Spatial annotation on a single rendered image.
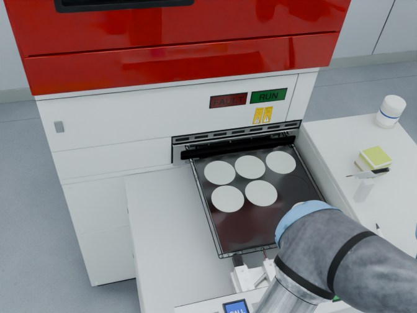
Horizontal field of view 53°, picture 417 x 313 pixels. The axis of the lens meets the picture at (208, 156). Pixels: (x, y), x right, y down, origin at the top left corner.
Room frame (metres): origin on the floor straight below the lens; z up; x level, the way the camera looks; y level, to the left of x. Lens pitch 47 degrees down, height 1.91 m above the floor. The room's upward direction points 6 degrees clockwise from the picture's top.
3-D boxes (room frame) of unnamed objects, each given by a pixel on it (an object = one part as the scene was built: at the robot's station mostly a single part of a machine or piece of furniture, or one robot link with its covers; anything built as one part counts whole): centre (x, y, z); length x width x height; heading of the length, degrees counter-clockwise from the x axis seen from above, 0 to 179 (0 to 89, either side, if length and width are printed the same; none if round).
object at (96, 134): (0.95, 0.08, 1.02); 0.82 x 0.03 x 0.40; 109
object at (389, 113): (1.12, -0.60, 1.01); 0.07 x 0.07 x 0.10
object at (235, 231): (0.80, -0.17, 0.90); 0.34 x 0.34 x 0.01; 19
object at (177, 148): (0.99, -0.09, 0.89); 0.44 x 0.02 x 0.10; 109
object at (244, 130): (1.00, -0.09, 0.96); 0.44 x 0.01 x 0.02; 109
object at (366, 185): (0.78, -0.44, 1.03); 0.06 x 0.04 x 0.13; 19
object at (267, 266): (0.53, -0.20, 0.89); 0.08 x 0.03 x 0.03; 19
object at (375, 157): (0.88, -0.50, 1.00); 0.07 x 0.07 x 0.07; 28
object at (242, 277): (0.50, -0.13, 0.89); 0.08 x 0.03 x 0.03; 19
